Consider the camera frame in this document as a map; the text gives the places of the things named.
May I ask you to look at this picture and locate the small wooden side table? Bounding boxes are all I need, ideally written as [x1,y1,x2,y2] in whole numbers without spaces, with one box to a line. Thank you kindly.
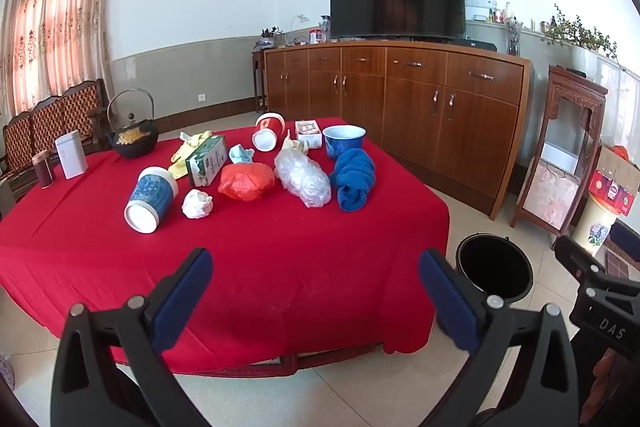
[251,48,266,114]

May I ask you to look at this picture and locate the blue paper bowl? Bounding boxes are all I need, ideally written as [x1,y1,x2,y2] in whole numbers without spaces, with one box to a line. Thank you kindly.
[322,125,367,160]

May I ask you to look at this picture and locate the black plastic bucket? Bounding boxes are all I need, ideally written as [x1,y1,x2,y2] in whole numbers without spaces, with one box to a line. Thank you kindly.
[455,233,535,308]

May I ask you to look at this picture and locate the light blue face mask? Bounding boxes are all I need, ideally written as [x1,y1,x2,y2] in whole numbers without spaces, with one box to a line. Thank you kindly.
[229,144,256,165]

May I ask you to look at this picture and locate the blue patterned paper cup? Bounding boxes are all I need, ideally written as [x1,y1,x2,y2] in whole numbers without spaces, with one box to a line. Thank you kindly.
[124,166,179,235]

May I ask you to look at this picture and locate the yellow cloth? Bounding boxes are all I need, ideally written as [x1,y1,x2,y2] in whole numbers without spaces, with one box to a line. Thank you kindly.
[168,132,213,180]

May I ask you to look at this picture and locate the leafy potted plant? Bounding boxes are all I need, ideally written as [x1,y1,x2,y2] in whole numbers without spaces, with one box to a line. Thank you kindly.
[541,3,626,68]

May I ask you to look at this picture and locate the white tin box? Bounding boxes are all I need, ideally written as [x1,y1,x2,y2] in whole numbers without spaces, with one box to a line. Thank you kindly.
[54,131,89,180]

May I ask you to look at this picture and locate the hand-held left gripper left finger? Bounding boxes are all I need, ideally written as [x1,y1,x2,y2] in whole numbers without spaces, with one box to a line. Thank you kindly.
[50,248,215,427]

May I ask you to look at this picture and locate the grey side table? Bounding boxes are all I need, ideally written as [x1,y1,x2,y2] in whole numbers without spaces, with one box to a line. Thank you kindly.
[0,179,16,220]

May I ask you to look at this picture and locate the row of cosmetic bottles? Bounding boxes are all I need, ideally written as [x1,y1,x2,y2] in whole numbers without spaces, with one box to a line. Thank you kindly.
[470,2,517,24]

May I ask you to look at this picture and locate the dark red canister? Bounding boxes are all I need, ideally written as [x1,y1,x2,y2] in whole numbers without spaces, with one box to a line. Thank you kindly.
[32,151,55,189]

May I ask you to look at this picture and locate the blue towel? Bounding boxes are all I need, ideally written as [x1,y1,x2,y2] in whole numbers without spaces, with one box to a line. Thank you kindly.
[330,148,377,212]

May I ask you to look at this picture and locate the beige plastic bag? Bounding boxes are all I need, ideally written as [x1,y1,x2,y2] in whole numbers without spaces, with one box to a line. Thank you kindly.
[280,130,308,155]

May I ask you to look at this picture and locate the green white carton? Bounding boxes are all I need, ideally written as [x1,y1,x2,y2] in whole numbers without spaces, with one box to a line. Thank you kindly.
[185,135,227,188]

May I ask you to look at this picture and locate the wooden upholstered bench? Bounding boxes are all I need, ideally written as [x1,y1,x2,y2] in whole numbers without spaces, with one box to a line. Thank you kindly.
[2,79,111,202]

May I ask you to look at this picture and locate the red tablecloth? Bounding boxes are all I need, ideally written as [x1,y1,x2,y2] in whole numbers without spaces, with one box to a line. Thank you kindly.
[0,117,449,376]

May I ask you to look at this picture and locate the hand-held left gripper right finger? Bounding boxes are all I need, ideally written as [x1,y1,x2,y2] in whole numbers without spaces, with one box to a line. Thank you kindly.
[419,249,593,427]

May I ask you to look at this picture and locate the glass vase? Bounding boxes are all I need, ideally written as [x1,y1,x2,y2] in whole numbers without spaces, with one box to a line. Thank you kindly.
[504,18,524,56]

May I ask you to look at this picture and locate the white floral pedal bin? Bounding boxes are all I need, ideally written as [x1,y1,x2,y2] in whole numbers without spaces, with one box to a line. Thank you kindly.
[571,193,621,257]

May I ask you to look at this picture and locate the floral ceramic stool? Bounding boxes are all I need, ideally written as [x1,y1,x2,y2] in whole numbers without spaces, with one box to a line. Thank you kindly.
[0,352,18,394]

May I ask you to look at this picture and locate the pink embroidered curtain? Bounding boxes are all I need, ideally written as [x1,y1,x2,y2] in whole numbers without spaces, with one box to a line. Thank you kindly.
[0,0,118,128]

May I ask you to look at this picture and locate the black cast iron teapot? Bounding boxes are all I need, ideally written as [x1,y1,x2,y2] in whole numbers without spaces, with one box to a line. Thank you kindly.
[104,89,160,159]

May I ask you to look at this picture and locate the small dark potted plant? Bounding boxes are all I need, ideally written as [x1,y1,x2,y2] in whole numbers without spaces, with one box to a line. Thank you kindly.
[254,27,284,50]

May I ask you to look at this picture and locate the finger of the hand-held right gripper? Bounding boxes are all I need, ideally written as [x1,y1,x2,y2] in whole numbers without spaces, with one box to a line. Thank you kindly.
[554,235,608,282]
[610,223,640,264]

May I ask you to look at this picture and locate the red white paper cup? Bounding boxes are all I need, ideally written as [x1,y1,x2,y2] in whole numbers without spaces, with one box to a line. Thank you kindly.
[251,112,287,152]

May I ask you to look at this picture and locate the clear plastic bag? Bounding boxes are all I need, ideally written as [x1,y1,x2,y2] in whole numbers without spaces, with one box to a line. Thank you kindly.
[274,150,332,208]

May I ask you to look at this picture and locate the carved wooden stand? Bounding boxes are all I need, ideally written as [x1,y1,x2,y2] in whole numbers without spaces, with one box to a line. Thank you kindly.
[510,65,609,236]

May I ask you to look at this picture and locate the open cardboard box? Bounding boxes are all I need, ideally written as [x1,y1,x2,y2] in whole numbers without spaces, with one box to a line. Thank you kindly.
[588,145,640,216]

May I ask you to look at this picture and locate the white paper ball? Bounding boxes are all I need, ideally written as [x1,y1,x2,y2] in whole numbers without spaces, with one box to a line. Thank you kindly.
[181,189,214,220]

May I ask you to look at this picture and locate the red white small box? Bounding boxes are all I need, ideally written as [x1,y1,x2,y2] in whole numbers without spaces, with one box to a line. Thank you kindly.
[294,120,323,149]

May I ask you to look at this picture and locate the long wooden sideboard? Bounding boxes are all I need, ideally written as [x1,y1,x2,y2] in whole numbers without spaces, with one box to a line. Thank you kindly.
[263,40,533,221]

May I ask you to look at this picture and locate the person's right hand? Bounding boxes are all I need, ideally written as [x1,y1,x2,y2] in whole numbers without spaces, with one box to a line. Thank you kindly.
[589,351,622,419]

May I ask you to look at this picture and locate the red plastic bag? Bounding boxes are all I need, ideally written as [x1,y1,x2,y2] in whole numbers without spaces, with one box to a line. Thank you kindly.
[217,162,277,202]

